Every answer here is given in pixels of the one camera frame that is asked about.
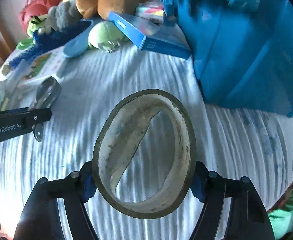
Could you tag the green frog plush toy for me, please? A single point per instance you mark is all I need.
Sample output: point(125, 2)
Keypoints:
point(37, 25)

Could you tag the blue plastic crate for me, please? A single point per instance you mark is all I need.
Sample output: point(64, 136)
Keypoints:
point(236, 55)

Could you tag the green crocodile plush toy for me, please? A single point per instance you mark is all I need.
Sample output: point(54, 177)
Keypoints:
point(24, 44)

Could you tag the colourful tissue pack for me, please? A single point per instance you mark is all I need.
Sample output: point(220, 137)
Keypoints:
point(151, 11)

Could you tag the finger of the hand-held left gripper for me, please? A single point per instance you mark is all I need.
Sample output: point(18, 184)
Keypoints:
point(36, 117)

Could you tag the grey koala plush toy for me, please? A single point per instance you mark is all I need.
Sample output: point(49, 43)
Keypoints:
point(64, 15)

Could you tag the cartoon picture book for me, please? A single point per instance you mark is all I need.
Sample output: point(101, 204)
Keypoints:
point(44, 65)

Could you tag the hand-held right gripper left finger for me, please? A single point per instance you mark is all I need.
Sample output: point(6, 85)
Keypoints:
point(87, 190)

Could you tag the brown bear plush toy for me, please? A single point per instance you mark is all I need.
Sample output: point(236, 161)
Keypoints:
point(119, 2)

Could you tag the large clear tape roll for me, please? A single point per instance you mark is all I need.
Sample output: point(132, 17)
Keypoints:
point(186, 140)

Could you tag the silver metal tool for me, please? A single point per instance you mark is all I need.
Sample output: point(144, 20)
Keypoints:
point(47, 91)

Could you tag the green fabric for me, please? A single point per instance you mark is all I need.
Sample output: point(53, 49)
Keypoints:
point(286, 215)

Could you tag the blue bristle brush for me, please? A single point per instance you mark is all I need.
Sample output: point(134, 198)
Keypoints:
point(49, 38)

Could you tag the red bear face case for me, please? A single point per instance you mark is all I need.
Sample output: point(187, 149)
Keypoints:
point(34, 5)

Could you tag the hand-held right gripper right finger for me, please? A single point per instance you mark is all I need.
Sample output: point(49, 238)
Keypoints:
point(197, 187)

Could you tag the flat blue box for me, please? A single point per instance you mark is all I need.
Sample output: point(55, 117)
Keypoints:
point(156, 40)

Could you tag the lime green plush toy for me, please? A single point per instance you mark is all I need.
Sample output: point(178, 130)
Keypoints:
point(104, 35)

